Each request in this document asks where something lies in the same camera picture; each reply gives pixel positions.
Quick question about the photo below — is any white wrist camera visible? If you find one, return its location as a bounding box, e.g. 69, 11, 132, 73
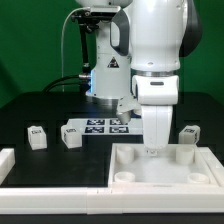
132, 75, 179, 105

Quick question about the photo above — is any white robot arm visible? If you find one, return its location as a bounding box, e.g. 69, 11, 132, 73
75, 0, 202, 152

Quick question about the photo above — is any white cable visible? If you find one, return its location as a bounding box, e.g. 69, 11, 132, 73
60, 7, 88, 93

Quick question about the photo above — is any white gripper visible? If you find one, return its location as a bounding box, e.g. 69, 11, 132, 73
141, 106, 173, 156

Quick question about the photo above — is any white square tabletop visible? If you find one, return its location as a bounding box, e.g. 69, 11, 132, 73
108, 143, 224, 187

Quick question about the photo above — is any black camera on stand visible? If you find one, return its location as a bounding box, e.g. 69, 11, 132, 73
71, 6, 119, 76

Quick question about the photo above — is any AprilTag base sheet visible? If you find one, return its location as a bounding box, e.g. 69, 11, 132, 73
67, 118, 143, 135

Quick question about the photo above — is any white U-shaped obstacle fence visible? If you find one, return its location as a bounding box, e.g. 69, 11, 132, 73
0, 149, 224, 214

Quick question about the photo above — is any black cable bundle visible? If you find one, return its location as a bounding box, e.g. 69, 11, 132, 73
41, 74, 92, 93

